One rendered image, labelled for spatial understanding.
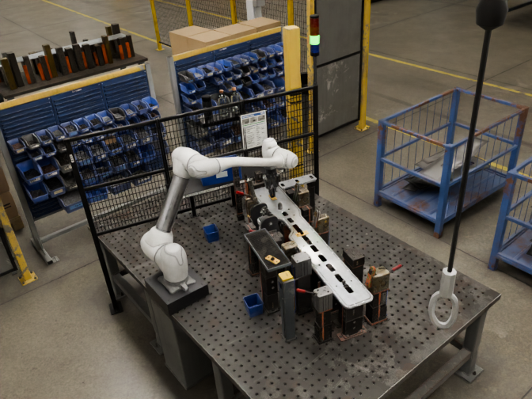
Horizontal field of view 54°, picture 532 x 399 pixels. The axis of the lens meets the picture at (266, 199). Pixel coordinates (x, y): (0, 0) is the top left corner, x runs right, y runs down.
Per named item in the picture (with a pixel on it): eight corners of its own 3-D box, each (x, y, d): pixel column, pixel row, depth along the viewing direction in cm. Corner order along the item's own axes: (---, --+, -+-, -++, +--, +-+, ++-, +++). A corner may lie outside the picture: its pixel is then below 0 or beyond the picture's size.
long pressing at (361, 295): (380, 298, 283) (380, 296, 282) (343, 311, 276) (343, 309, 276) (276, 184, 392) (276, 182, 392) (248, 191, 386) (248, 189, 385)
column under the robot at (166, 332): (186, 390, 359) (171, 321, 324) (164, 363, 380) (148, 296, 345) (222, 366, 374) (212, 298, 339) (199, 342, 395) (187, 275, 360)
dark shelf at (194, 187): (286, 171, 405) (285, 168, 404) (172, 201, 378) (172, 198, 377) (274, 160, 423) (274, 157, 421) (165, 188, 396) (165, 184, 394)
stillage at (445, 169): (445, 165, 598) (456, 85, 547) (511, 192, 542) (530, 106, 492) (373, 204, 539) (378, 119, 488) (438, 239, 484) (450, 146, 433)
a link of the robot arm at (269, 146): (259, 160, 355) (272, 166, 347) (257, 139, 347) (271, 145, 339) (270, 154, 361) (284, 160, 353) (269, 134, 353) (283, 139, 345)
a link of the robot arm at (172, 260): (172, 286, 322) (169, 259, 310) (156, 272, 333) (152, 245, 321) (193, 275, 331) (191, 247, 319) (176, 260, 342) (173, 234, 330)
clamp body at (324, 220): (332, 259, 359) (333, 217, 341) (317, 264, 356) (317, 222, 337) (326, 251, 367) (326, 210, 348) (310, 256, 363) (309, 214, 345)
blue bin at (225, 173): (242, 179, 394) (241, 163, 387) (203, 186, 388) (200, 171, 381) (237, 169, 407) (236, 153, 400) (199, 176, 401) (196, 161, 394)
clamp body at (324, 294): (336, 340, 297) (336, 293, 278) (317, 347, 294) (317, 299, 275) (327, 329, 305) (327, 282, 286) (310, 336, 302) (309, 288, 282)
